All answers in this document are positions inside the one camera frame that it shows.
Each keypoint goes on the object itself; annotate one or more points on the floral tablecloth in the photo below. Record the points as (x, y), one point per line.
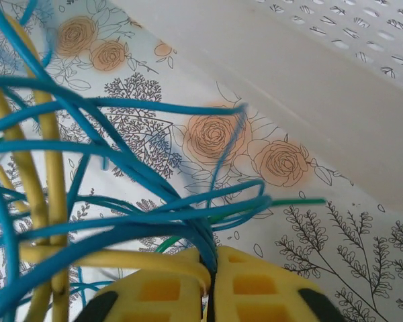
(322, 234)

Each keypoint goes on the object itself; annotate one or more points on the white plastic basket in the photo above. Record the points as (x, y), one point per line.
(289, 84)

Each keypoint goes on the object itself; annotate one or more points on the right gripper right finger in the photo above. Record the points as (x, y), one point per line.
(255, 288)

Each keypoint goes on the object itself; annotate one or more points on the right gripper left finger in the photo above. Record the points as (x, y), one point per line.
(154, 295)

